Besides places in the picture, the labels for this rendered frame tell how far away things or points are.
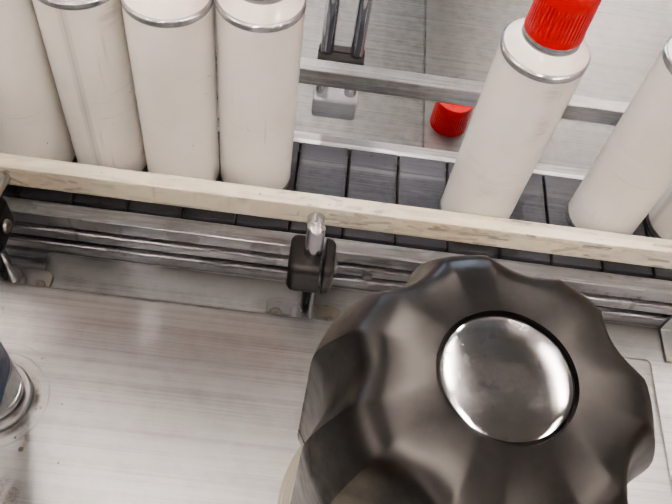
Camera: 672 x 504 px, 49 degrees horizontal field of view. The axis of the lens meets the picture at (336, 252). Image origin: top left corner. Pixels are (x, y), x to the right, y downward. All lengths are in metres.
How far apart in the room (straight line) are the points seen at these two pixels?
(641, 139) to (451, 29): 0.33
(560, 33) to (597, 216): 0.18
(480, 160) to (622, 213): 0.12
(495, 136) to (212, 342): 0.22
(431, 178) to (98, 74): 0.25
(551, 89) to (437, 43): 0.34
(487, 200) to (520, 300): 0.35
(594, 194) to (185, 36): 0.30
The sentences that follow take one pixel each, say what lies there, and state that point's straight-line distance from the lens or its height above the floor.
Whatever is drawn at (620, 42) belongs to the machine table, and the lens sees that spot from 0.84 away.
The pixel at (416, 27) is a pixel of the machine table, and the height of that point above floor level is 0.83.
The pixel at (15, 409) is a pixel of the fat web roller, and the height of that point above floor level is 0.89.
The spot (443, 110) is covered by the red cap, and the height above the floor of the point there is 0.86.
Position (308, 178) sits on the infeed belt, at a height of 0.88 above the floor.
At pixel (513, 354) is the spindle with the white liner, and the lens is 0.16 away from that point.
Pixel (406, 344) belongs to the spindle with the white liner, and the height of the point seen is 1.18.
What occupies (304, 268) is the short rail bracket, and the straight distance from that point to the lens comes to 0.47.
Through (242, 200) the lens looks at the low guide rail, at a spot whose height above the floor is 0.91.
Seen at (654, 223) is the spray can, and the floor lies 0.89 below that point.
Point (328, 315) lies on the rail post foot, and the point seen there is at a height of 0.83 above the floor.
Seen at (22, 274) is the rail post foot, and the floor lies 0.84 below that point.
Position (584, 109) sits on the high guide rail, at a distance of 0.55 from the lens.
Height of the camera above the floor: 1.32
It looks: 56 degrees down
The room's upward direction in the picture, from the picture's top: 11 degrees clockwise
